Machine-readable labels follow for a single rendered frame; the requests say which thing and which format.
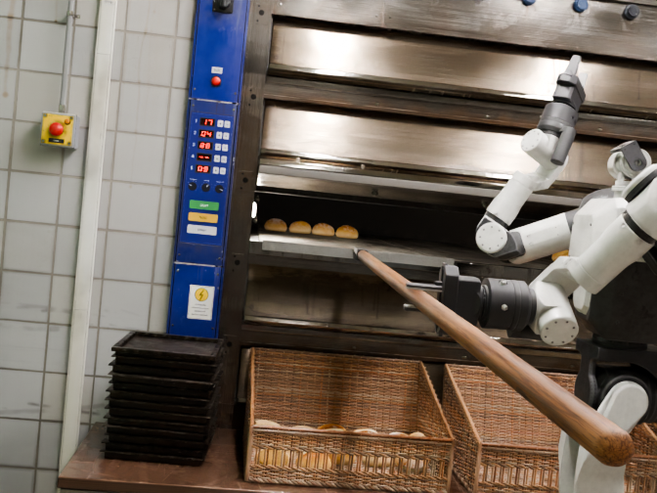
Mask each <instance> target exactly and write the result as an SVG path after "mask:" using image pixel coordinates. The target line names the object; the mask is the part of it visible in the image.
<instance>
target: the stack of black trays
mask: <svg viewBox="0 0 657 493"><path fill-rule="evenodd" d="M223 343H224V339H221V338H210V337H200V336H180V335H170V334H160V333H149V332H139V331H131V332H130V333H128V334H127V335H126V336H125V337H123V338H122V339H121V340H120V341H118V342H117V343H116V344H115V345H114V346H112V347H111V351H115V352H114V353H113V354H112V355H111V357H115V359H114V360H112V361H111V362H110V363H109V366H112V370H111V371H110V372H109V373H108V375H112V379H111V380H110V381H109V383H112V385H111V386H110V387H109V388H108V389H106V391H107V392H109V395H108V396H107V397H106V398H105V400H109V404H108V405H107V406H106V407H105V409H109V411H108V412H107V413H106V414H105V415H104V419H107V420H106V421H105V422H104V424H103V425H102V426H106V427H107V431H106V432H105V435H106V437H105V438H104V440H103V441H102V442H101V443H105V445H104V447H103V448H102V449H101V450H100V452H105V455H104V457H105V458H110V459H120V460H131V461H142V462H153V463H164V464H173V465H184V466H195V467H200V465H201V462H202V461H204V459H205V457H206V454H207V452H208V449H209V447H210V444H211V442H212V439H213V436H214V434H215V430H216V427H217V425H216V421H217V419H218V417H215V415H216V413H217V410H218V409H216V408H217V405H218V403H219V401H218V400H219V398H220V396H221V394H218V392H219V390H220V388H221V386H217V385H218V383H219V381H220V380H221V379H220V378H221V376H222V374H223V372H224V371H220V369H221V367H222V365H223V363H221V361H222V359H223V357H224V355H221V353H222V351H223V349H224V347H222V345H223Z"/></svg>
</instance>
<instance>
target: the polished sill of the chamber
mask: <svg viewBox="0 0 657 493"><path fill-rule="evenodd" d="M262 244H263V242H256V241H249V250H248V254H256V255H267V256H276V257H286V258H297V259H307V260H318V261H327V262H337V263H348V264H358V265H365V264H364V263H363V262H362V261H357V260H355V259H353V258H343V257H333V256H323V255H314V254H303V253H293V252H283V251H273V250H264V249H262ZM381 262H382V263H384V264H385V265H387V266H388V267H389V268H399V269H409V270H419V271H429V272H439V273H440V269H441V267H433V266H423V265H413V264H403V263H393V262H383V261H381ZM454 265H455V266H457V267H459V273H460V275H469V276H480V277H490V278H501V279H511V280H520V281H531V282H533V281H534V280H535V279H536V278H537V277H538V276H539V275H540V274H542V273H543V272H544V271H545V270H546V269H536V268H526V267H516V266H506V265H497V264H486V263H476V262H466V261H456V260H455V262H454Z"/></svg>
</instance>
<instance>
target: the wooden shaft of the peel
mask: <svg viewBox="0 0 657 493"><path fill-rule="evenodd" d="M357 256H358V259H359V260H360V261H362V262H363V263H364V264H365V265H366V266H368V267H369V268H370V269H371V270H372V271H374V273H375V274H376V275H377V276H379V277H380V278H381V279H382V280H383V281H385V282H386V283H387V284H388V285H389V286H390V287H392V288H393V289H394V290H395V291H397V292H398V293H399V294H400V295H401V296H403V297H404V298H405V299H406V300H407V301H409V302H410V303H411V304H412V305H413V306H415V307H416V308H417V309H418V310H419V311H420V312H422V313H423V314H424V315H425V316H426V317H428V318H429V319H430V320H431V321H432V322H434V323H435V324H436V325H437V326H438V327H440V328H441V329H442V330H443V331H444V332H446V333H447V334H448V335H449V336H451V337H452V338H453V339H454V340H455V341H456V342H458V343H459V344H460V345H461V346H462V347H464V348H465V349H466V350H467V351H468V352H470V353H471V354H472V355H473V356H474V357H476V358H477V359H478V360H479V361H480V362H482V363H483V364H484V365H485V366H486V367H488V368H489V369H490V370H491V371H492V372H493V373H495V374H496V375H497V376H498V377H499V378H501V379H502V380H503V381H504V382H506V383H507V384H508V385H509V386H510V387H512V388H513V389H514V390H515V391H516V392H518V393H519V394H520V395H521V396H522V397H523V398H525V399H526V400H527V401H528V402H529V403H531V404H532V405H533V406H534V407H535V408H537V409H538V410H539V411H540V412H541V413H543V414H544V415H545V416H546V417H547V418H549V419H550V420H551V421H552V422H553V423H555V424H556V425H557V426H558V427H559V428H561V429H562V430H563V431H564V432H565V433H567V434H568V435H569V436H570V437H571V438H573V439H574V440H575V441H576V442H577V443H579V444H580V445H581V446H582V447H583V448H585V449H586V450H587V451H588V452H589V453H590V454H592V455H593V456H594V457H595V458H596V459H598V460H599V461H600V462H601V463H603V464H604V465H606V466H609V467H621V466H623V465H625V464H626V463H628V462H629V461H630V459H631V458H632V456H633V454H634V450H635V447H634V443H633V441H632V439H631V437H630V436H629V434H628V433H627V432H626V431H625V430H623V429H622V428H620V427H619V426H617V425H616V424H614V423H613V422H611V421H610V420H608V419H607V418H605V417H604V416H603V415H601V414H600V413H598V412H597V411H596V410H595V409H593V408H592V407H591V406H589V405H588V404H586V403H585V402H583V401H582V400H580V399H579V398H578V397H576V396H575V395H573V394H572V393H570V392H569V391H567V390H566V389H565V388H563V387H562V386H560V385H559V384H557V383H556V382H554V381H553V380H551V379H550V378H548V377H547V376H545V375H544V374H542V373H541V372H540V371H538V370H537V369H535V368H534V367H532V366H531V365H529V364H528V363H527V362H525V361H524V360H522V359H521V358H519V357H518V356H516V355H515V354H514V353H512V352H511V351H509V350H508V349H506V348H505V347H503V346H502V345H501V344H499V343H498V342H496V341H495V340H493V339H492V338H490V337H489V336H487V335H486V334H484V333H483V332H481V331H480V330H478V329H477V328H476V327H474V326H473V325H471V324H470V323H468V322H467V321H465V320H464V319H463V318H462V317H461V316H459V315H458V314H456V313H455V312H453V311H452V310H451V309H449V308H448V307H446V306H445V305H443V304H442V303H440V302H439V301H438V300H436V299H435V298H433V297H432V296H430V295H429V294H427V293H426V292H425V291H423V290H413V289H407V288H406V283H410V281H408V280H407V279H405V278H404V277H402V276H401V275H400V274H398V273H397V272H395V271H394V270H392V269H391V268H389V267H388V266H387V265H385V264H384V263H382V262H381V261H379V260H378V259H376V258H375V257H374V256H372V255H371V254H369V253H368V252H366V251H365V250H360V251H359V252H358V255H357Z"/></svg>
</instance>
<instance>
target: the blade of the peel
mask: <svg viewBox="0 0 657 493"><path fill-rule="evenodd" d="M262 249H264V250H273V251H283V252H293V253H303V254H314V255H323V256H333V257H343V258H353V254H354V249H353V248H345V247H335V246H316V245H305V244H296V243H286V242H276V241H266V240H263V244H262ZM369 254H371V255H372V256H374V257H375V258H376V259H378V260H379V261H383V262H393V263H403V264H413V265H423V266H433V267H441V266H442V265H443V262H444V263H447V264H448V265H454V262H455V260H454V259H453V258H444V257H434V256H423V255H413V254H404V253H394V252H384V251H374V250H369ZM353 259H354V258H353Z"/></svg>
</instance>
